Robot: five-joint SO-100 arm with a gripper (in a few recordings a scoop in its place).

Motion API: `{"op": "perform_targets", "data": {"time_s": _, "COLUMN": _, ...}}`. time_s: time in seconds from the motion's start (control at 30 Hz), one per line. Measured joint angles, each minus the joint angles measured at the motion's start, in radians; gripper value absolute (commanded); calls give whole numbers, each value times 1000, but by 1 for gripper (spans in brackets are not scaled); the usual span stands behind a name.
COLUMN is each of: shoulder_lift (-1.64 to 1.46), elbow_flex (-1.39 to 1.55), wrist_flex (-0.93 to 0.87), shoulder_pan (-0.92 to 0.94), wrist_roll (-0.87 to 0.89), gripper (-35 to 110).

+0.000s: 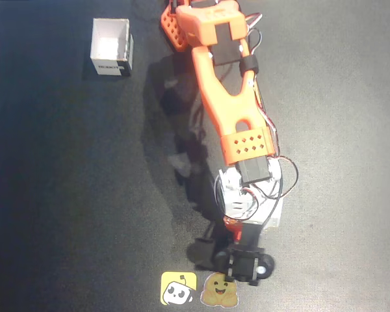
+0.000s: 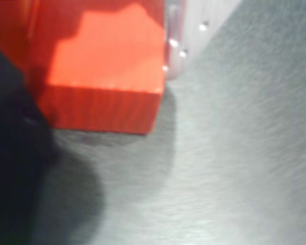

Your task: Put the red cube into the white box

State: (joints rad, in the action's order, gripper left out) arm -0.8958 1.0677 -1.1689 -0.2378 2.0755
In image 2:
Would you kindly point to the dark grey table mat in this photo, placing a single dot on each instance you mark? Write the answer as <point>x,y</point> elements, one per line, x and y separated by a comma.
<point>232,153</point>

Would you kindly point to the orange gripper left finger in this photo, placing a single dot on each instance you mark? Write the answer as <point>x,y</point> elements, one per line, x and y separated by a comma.
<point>7,18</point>

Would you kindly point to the red cube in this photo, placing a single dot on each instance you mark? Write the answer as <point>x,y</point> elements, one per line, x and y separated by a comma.
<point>112,76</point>

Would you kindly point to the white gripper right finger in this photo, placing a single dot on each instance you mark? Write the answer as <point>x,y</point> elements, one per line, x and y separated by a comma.
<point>191,15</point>

